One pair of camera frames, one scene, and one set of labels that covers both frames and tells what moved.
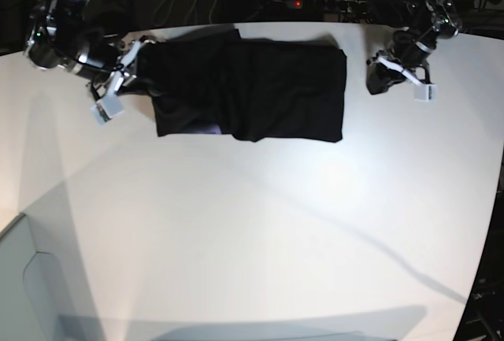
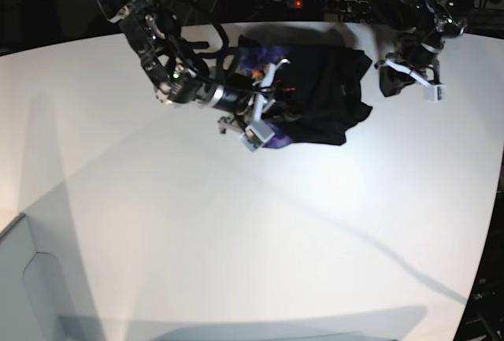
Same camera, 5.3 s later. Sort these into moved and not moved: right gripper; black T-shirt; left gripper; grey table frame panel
Moved: black T-shirt; left gripper; right gripper
Not moved: grey table frame panel
